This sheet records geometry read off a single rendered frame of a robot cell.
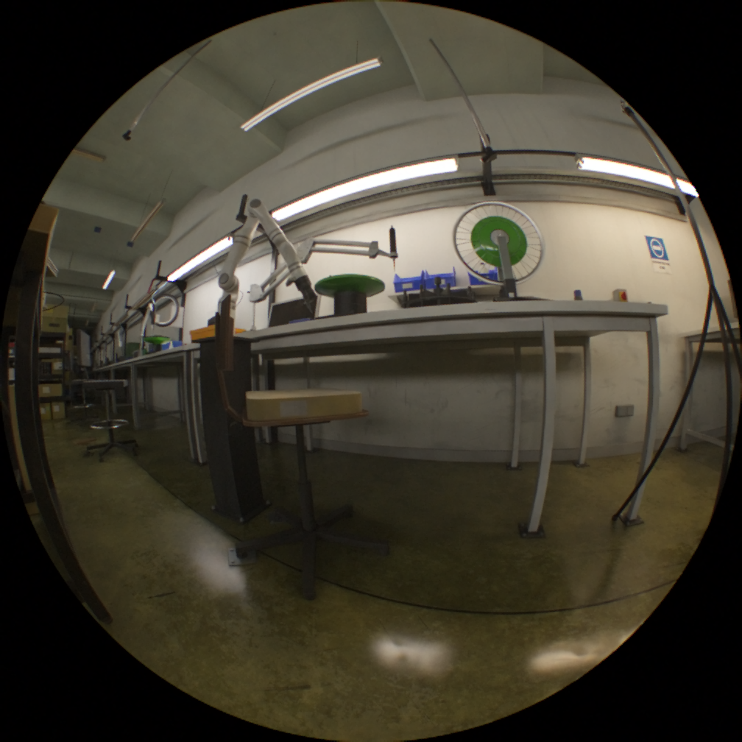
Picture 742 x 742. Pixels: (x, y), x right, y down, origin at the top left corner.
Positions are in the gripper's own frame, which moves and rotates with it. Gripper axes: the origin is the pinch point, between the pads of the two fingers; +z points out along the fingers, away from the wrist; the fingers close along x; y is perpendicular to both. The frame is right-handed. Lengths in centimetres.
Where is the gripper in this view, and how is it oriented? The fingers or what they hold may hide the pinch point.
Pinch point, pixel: (312, 313)
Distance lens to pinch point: 126.2
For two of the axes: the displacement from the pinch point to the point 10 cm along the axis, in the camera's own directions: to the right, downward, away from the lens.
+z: 4.3, 8.8, 2.1
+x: -4.5, 0.1, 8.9
